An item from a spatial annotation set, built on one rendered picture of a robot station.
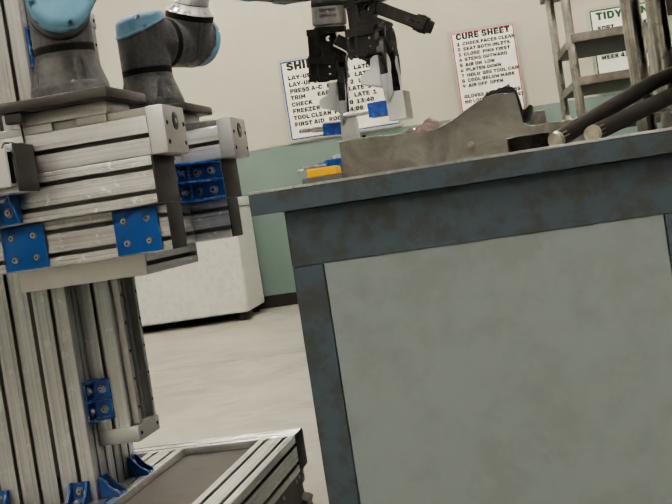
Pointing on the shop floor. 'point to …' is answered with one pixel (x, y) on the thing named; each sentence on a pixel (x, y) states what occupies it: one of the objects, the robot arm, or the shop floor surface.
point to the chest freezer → (206, 281)
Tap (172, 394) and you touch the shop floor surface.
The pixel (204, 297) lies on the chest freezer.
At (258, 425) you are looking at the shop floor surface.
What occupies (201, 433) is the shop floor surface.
